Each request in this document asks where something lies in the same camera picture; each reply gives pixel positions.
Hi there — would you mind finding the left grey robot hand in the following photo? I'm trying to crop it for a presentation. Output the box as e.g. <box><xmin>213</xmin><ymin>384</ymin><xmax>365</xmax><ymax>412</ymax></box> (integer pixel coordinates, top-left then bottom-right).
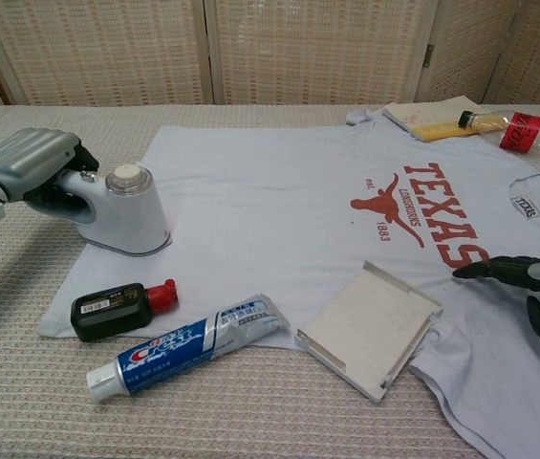
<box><xmin>0</xmin><ymin>127</ymin><xmax>100</xmax><ymax>214</ymax></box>

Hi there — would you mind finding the white steam iron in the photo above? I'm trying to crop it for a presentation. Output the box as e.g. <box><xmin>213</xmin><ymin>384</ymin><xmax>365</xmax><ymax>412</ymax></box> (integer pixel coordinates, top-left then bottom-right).
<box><xmin>56</xmin><ymin>164</ymin><xmax>174</xmax><ymax>258</ymax></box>

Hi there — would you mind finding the light blue Texas t-shirt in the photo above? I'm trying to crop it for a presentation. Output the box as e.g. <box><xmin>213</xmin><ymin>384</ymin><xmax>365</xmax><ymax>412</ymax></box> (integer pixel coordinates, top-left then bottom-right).
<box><xmin>35</xmin><ymin>112</ymin><xmax>540</xmax><ymax>459</ymax></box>

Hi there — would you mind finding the woven folding screen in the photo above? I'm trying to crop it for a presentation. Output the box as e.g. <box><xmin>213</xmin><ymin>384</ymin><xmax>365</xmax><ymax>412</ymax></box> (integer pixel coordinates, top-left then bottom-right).
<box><xmin>0</xmin><ymin>0</ymin><xmax>540</xmax><ymax>107</ymax></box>

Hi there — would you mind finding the clear plastic bottle red label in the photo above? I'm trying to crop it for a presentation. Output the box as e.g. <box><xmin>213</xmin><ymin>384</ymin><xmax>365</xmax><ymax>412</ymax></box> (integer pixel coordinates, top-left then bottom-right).
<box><xmin>458</xmin><ymin>108</ymin><xmax>540</xmax><ymax>157</ymax></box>

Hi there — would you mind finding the black ink bottle red cap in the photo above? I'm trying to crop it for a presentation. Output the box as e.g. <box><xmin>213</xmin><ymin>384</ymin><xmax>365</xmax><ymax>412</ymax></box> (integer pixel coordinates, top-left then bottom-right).
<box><xmin>70</xmin><ymin>277</ymin><xmax>180</xmax><ymax>342</ymax></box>

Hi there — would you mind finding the white square plastic tray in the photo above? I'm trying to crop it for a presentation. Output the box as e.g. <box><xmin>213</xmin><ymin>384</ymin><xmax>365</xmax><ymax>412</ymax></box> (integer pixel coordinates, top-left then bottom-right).
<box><xmin>293</xmin><ymin>259</ymin><xmax>444</xmax><ymax>402</ymax></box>

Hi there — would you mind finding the yellow and white notebook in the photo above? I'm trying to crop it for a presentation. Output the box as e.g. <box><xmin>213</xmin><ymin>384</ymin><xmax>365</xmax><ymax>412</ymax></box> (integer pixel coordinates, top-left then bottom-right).
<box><xmin>382</xmin><ymin>95</ymin><xmax>490</xmax><ymax>143</ymax></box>

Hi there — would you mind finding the blue Crest toothpaste tube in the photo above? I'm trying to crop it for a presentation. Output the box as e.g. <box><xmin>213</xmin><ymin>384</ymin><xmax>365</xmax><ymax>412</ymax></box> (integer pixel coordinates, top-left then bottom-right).
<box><xmin>85</xmin><ymin>292</ymin><xmax>292</xmax><ymax>404</ymax></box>

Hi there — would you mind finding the beige woven tablecloth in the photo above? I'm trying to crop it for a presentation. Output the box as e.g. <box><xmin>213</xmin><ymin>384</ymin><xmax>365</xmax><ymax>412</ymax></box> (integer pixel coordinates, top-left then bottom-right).
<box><xmin>0</xmin><ymin>102</ymin><xmax>540</xmax><ymax>459</ymax></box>

